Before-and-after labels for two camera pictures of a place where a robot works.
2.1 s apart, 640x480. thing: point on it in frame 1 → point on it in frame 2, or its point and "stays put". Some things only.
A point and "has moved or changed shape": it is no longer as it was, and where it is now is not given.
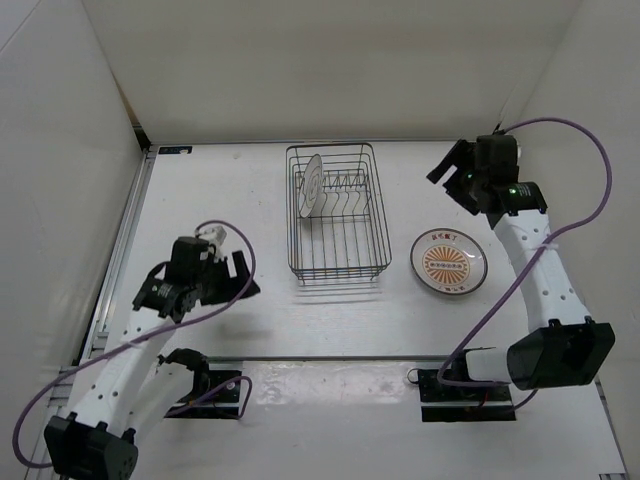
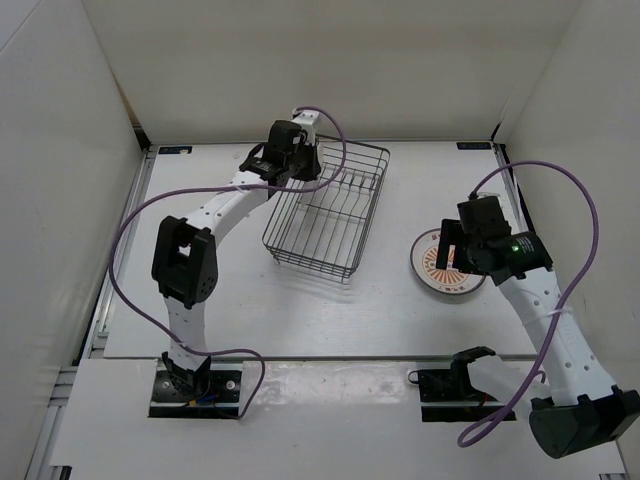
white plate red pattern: x=449 y=261 stays put
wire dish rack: x=336 y=219 has moved or changed shape
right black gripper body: x=480 y=179 → x=469 y=250
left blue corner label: x=174 y=149 stays put
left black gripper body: x=212 y=280 → x=302 y=165
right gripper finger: x=453 y=158 → x=451 y=233
